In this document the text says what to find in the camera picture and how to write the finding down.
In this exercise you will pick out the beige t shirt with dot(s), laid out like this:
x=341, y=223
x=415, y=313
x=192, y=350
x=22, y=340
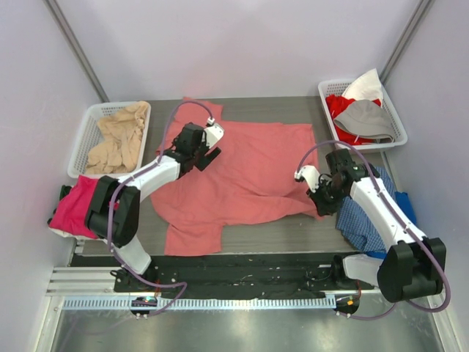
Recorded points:
x=122, y=137

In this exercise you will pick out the aluminium frame rail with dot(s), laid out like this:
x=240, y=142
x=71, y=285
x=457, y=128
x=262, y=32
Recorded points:
x=80, y=280

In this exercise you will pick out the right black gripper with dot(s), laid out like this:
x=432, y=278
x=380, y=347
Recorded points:
x=323, y=198

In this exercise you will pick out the white slotted cable duct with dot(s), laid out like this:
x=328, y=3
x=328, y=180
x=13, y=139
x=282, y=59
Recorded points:
x=136, y=304

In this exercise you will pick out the left white plastic basket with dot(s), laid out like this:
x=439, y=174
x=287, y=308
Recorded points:
x=89, y=136

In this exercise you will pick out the left corner aluminium post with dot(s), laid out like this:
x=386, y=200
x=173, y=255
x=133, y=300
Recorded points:
x=65, y=28

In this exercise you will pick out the blue checkered shirt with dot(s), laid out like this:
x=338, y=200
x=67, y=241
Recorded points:
x=356, y=227

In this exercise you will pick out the cream white garment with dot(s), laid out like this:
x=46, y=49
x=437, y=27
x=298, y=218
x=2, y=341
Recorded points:
x=58, y=232

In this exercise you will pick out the grey bucket hat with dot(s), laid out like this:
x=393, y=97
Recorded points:
x=365, y=122

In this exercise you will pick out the red garment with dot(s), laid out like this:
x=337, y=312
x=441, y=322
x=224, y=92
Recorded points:
x=337, y=104

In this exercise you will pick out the right corner aluminium post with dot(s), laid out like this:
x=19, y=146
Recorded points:
x=415, y=21

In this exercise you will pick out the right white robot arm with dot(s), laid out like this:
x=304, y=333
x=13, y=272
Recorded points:
x=414, y=264

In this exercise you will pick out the bright blue garment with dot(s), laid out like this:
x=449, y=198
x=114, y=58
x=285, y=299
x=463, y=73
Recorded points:
x=403, y=201

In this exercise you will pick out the magenta t shirt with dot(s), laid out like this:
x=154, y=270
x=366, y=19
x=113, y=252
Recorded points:
x=69, y=218

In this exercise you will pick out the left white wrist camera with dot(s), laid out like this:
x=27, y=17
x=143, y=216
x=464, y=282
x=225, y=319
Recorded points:
x=213, y=133

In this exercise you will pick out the corner aluminium post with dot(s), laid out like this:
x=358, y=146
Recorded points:
x=415, y=21
x=65, y=28

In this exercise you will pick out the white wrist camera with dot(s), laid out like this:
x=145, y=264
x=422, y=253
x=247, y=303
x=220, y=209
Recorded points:
x=213, y=133
x=310, y=175

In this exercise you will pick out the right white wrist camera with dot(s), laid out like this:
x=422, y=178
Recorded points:
x=310, y=175

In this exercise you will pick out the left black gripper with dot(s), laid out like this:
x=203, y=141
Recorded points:
x=201, y=157

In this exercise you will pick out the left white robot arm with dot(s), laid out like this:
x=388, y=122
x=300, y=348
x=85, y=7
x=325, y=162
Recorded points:
x=113, y=212

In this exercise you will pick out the salmon pink t shirt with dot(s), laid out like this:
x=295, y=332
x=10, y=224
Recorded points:
x=250, y=182

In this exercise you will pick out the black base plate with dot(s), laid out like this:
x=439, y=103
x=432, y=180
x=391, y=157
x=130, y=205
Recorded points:
x=324, y=260

